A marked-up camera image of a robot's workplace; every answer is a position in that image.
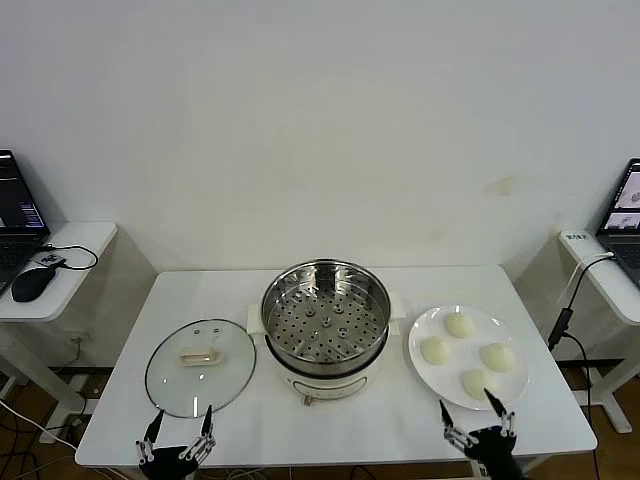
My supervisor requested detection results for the white side desk with label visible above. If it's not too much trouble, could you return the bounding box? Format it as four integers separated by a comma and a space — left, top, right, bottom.
558, 230, 640, 434

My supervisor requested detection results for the black cable with adapter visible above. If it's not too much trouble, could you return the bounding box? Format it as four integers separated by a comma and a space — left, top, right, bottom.
547, 253, 616, 451

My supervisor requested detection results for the white floor power strip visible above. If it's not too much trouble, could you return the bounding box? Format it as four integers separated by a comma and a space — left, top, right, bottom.
38, 414, 96, 444

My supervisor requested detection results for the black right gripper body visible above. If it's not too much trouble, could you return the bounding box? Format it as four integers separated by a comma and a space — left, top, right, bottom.
463, 427, 522, 480

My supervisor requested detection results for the grey laptop with light screen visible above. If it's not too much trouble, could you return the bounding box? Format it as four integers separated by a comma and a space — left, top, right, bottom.
596, 158, 640, 289

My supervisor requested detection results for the white side desk with mouse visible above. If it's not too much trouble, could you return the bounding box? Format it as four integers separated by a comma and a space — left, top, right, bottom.
0, 221, 119, 416

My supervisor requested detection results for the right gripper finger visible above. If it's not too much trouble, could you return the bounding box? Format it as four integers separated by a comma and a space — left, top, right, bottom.
483, 388, 517, 440
439, 399, 480, 450

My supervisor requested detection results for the white electric cooker base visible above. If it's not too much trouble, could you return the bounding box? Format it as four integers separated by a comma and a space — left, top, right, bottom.
246, 292, 407, 407

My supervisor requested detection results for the white steamed baozi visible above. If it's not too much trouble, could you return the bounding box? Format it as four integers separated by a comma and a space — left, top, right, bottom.
480, 342, 518, 374
444, 313, 477, 339
419, 336, 454, 365
460, 368, 496, 401

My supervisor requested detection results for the white flat cable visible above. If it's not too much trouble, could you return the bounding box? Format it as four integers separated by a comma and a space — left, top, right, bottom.
556, 252, 616, 304

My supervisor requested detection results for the black laptop with dark screen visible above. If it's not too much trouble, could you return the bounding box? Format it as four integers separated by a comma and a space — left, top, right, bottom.
0, 148, 53, 296

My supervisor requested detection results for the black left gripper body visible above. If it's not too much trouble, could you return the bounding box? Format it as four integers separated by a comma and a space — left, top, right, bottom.
139, 446, 201, 480

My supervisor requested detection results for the glass lid with beige handle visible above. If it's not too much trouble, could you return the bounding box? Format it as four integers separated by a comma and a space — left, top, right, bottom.
144, 318, 258, 419

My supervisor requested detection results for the thin black hub cable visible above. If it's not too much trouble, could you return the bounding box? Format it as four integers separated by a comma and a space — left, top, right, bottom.
37, 243, 100, 272

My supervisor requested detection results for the stainless steel steamer basket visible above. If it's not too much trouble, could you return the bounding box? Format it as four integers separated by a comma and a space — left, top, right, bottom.
260, 258, 393, 375

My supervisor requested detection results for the black computer mouse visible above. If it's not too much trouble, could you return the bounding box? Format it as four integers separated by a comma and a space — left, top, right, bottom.
11, 266, 57, 304

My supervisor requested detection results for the white round plate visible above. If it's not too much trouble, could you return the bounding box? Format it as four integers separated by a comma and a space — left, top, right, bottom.
407, 303, 531, 412

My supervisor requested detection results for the small grey usb hub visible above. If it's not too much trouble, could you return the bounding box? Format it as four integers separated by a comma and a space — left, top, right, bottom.
32, 251, 67, 271

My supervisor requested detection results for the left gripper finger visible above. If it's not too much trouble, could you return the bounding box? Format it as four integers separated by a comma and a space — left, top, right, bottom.
180, 404, 217, 461
135, 409, 165, 462

